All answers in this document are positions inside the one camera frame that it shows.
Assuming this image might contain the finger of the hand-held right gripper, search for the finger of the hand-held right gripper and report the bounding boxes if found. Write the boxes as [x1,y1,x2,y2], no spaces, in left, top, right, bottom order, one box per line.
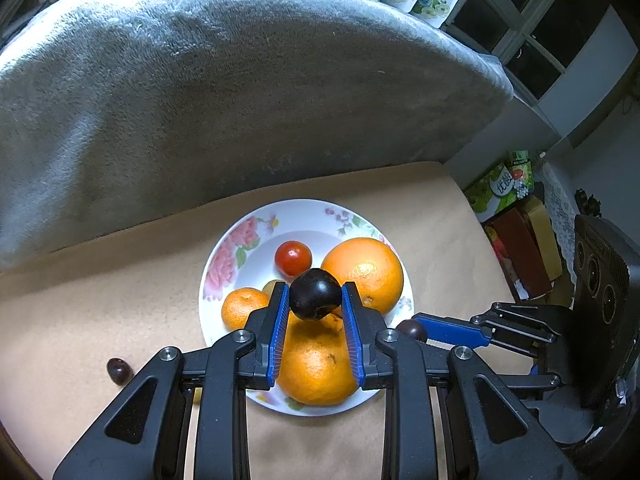
[470,302,561,357]
[414,312,492,349]

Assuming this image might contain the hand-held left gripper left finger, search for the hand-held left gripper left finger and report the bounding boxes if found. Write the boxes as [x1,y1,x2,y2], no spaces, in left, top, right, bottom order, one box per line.
[52,282,291,480]

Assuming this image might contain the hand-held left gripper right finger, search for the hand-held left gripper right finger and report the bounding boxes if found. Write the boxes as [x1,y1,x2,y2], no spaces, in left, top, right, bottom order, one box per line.
[342,281,578,480]

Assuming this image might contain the dark grape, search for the dark grape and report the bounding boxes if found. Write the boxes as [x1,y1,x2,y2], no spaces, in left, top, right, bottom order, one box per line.
[289,268,343,322]
[106,357,133,387]
[397,319,428,343]

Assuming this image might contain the small mandarin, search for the small mandarin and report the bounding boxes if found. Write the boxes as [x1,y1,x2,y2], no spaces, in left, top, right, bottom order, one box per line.
[221,287,271,333]

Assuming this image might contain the large orange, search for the large orange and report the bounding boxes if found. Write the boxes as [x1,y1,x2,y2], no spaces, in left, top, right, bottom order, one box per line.
[276,315,362,406]
[320,237,405,315]

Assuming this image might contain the red cherry tomato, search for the red cherry tomato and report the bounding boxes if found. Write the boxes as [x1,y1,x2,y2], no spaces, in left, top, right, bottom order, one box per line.
[275,241,313,278]

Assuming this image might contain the white floral plate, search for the white floral plate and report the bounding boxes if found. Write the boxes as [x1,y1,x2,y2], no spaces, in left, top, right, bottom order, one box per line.
[199,199,416,417]

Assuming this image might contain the yellow-brown box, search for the yellow-brown box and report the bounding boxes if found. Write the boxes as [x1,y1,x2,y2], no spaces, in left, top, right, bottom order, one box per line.
[524,195,563,281]

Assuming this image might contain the green printed box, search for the green printed box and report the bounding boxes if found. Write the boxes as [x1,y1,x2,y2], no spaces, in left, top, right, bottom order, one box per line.
[465,162,533,221]

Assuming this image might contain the grey fleece blanket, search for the grey fleece blanket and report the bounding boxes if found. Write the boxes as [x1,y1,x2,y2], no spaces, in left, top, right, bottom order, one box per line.
[0,0,516,273]

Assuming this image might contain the white framed glass cabinet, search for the white framed glass cabinet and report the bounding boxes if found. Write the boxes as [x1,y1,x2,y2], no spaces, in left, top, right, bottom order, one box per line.
[450,0,640,143]

